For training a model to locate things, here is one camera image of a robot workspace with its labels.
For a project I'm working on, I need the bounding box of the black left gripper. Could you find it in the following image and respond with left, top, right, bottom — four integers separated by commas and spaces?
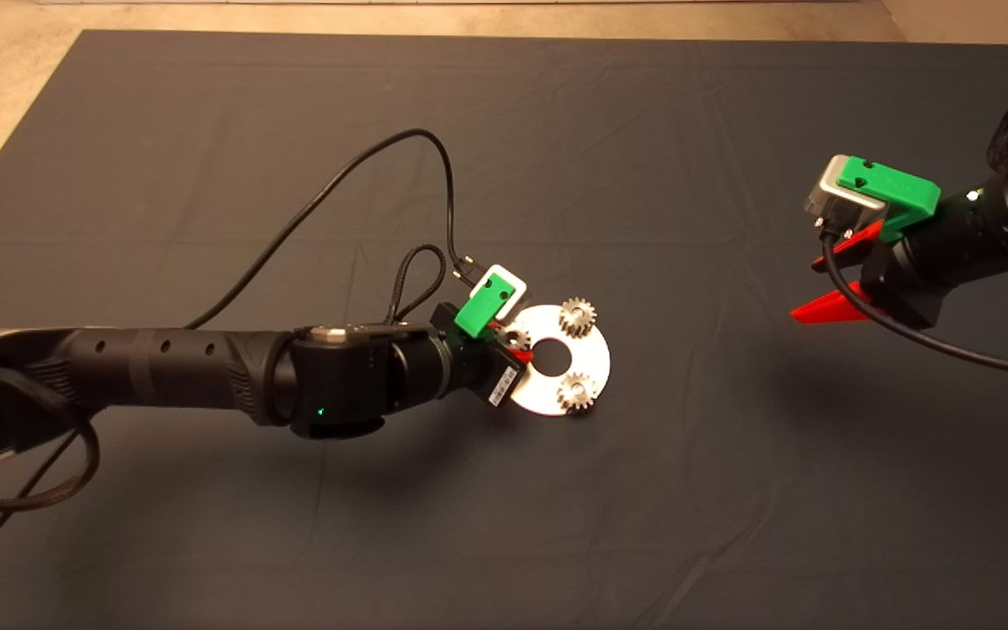
430, 303, 536, 411

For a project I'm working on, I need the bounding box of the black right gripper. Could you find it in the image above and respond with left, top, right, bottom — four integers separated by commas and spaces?
791, 171, 1008, 330

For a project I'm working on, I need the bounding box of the round metal carrier plate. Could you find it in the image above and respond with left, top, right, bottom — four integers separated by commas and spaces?
511, 304, 612, 417

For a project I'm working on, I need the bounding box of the dark grey table cloth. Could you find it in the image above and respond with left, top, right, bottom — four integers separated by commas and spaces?
0, 31, 1008, 630

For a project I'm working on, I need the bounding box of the green left camera mount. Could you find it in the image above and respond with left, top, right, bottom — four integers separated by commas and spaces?
454, 273, 518, 340

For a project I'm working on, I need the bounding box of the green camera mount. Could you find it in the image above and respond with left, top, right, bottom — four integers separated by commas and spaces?
454, 273, 518, 340
838, 154, 942, 242

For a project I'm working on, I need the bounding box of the silver left camera box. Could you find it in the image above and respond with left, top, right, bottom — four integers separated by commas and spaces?
473, 263, 528, 320

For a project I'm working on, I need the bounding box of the silver camera box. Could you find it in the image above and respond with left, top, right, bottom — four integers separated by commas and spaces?
473, 263, 528, 320
803, 152, 888, 233

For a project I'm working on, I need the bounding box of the silver right camera box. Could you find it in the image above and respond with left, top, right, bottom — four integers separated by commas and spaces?
803, 152, 888, 233

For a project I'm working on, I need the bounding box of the smooth black right camera cable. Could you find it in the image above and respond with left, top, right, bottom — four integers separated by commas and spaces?
822, 223, 1008, 378

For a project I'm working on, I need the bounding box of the smooth black camera cable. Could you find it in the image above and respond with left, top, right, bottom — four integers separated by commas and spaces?
822, 223, 1008, 378
0, 129, 479, 588

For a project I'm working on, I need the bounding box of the green right camera mount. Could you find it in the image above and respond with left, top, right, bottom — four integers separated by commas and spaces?
838, 154, 942, 242

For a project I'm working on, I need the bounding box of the braided black left arm cable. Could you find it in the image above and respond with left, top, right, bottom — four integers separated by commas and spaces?
388, 245, 448, 325

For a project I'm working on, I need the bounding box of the smooth black left camera cable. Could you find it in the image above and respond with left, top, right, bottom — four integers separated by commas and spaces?
0, 129, 479, 588

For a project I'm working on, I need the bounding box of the thick braided black cable loop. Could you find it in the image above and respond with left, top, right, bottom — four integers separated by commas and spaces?
0, 367, 102, 514

